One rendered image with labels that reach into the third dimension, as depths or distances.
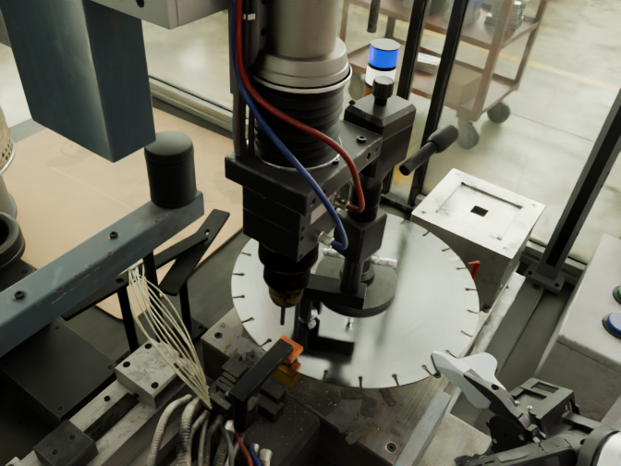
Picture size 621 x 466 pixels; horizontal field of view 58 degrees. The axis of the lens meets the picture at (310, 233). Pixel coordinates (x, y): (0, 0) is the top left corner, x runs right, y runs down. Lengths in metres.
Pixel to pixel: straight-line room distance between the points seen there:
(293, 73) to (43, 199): 0.94
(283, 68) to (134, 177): 0.92
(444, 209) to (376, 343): 0.38
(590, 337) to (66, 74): 0.72
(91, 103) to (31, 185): 0.85
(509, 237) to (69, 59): 0.73
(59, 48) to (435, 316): 0.52
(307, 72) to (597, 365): 0.63
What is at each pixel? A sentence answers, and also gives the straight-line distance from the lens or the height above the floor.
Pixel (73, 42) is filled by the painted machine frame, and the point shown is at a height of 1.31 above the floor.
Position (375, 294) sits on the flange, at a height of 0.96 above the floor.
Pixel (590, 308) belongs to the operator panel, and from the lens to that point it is 0.92.
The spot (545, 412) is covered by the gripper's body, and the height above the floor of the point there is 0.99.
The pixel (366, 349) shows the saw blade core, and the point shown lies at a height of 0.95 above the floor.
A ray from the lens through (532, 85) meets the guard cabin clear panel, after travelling 1.04.
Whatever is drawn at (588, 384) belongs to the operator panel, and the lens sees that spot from 0.91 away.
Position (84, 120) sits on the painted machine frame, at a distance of 0.50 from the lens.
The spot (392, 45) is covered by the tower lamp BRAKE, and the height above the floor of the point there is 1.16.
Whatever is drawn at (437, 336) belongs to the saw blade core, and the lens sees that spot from 0.72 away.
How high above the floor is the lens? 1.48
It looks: 40 degrees down
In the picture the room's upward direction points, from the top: 5 degrees clockwise
